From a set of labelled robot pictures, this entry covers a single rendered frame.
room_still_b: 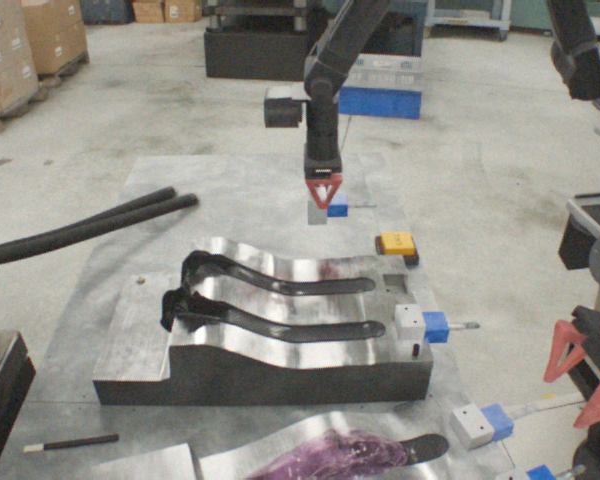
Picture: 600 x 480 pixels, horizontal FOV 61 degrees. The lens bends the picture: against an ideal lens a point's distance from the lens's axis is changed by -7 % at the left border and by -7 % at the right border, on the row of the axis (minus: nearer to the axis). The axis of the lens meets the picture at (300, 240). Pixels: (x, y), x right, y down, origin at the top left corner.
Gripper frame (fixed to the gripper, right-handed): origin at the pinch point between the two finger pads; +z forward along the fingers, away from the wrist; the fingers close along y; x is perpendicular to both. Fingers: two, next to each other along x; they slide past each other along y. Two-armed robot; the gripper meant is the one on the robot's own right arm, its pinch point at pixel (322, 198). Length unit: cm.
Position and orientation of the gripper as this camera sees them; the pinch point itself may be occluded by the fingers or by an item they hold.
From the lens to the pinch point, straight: 102.8
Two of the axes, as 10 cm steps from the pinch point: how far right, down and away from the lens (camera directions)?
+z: 0.2, 8.2, 5.7
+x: 10.0, -0.3, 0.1
